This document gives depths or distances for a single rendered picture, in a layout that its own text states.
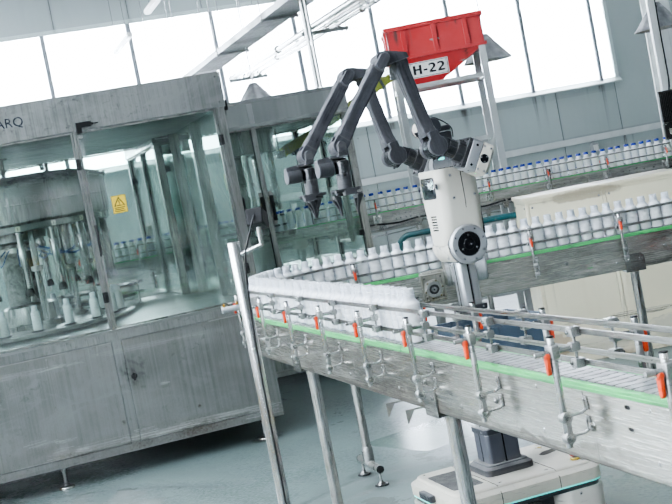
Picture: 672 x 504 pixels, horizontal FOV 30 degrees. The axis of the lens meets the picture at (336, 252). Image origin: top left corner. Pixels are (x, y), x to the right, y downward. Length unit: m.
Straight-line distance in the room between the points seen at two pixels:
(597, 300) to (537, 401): 5.81
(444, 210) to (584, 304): 3.90
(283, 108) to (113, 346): 2.99
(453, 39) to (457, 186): 6.54
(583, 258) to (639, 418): 3.88
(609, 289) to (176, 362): 2.99
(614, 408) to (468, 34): 8.94
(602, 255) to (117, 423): 3.18
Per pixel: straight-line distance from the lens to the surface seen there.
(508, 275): 6.36
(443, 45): 11.42
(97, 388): 7.82
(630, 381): 2.67
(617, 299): 8.79
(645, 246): 6.47
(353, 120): 4.68
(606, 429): 2.70
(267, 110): 9.97
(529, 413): 3.03
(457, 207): 4.95
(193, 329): 7.87
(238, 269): 3.50
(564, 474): 5.04
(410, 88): 4.79
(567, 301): 8.72
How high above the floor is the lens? 1.51
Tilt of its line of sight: 3 degrees down
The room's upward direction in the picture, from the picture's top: 11 degrees counter-clockwise
